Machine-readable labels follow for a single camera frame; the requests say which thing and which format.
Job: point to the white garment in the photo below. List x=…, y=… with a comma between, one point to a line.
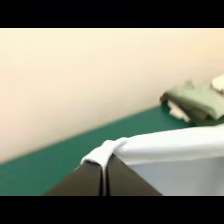
x=177, y=111

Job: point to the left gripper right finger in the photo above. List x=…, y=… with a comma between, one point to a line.
x=125, y=181

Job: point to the white T-shirt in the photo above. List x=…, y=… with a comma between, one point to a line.
x=173, y=160

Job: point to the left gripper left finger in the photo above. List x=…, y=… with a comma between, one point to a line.
x=85, y=181

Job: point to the cream garment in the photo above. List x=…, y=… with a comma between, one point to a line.
x=219, y=83

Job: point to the pale green garment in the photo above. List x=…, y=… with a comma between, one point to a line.
x=200, y=98

